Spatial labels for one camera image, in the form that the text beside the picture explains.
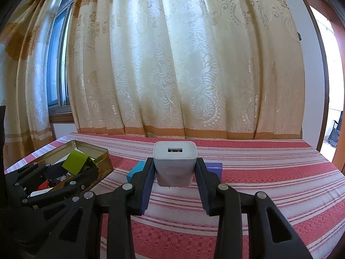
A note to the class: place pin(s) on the wide cream patterned curtain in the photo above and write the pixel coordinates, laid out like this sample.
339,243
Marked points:
183,59

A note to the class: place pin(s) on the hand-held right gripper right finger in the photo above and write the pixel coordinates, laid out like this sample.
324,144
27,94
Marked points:
206,191

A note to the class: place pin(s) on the red packet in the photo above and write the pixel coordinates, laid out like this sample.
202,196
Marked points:
44,185

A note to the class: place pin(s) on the white charger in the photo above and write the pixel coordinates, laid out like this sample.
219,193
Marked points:
175,164

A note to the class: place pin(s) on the black sequined hair clip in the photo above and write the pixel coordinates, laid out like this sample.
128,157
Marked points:
58,173

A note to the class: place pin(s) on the narrow cream patterned curtain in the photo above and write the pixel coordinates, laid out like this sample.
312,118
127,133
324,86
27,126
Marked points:
24,86

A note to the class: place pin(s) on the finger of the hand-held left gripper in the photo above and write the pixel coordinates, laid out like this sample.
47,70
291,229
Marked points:
62,191
24,174

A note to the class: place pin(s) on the red striped bed sheet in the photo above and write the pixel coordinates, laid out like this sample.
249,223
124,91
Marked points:
269,180

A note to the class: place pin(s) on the wooden door frame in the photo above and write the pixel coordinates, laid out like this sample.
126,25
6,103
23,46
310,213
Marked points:
324,59

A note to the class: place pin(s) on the blue block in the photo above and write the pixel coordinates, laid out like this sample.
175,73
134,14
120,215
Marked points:
134,174

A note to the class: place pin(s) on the window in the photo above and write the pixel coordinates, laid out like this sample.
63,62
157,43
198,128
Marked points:
58,72

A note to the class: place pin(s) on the black folded cart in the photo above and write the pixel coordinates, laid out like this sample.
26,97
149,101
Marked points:
335,135

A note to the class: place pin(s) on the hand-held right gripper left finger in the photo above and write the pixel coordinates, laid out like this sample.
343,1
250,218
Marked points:
145,191

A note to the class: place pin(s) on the green block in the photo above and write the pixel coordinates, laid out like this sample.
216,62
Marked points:
75,162

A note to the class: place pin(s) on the purple block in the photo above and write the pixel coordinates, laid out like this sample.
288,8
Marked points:
215,170

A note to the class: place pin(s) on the gold tin box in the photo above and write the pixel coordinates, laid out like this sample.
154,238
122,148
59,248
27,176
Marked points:
103,164

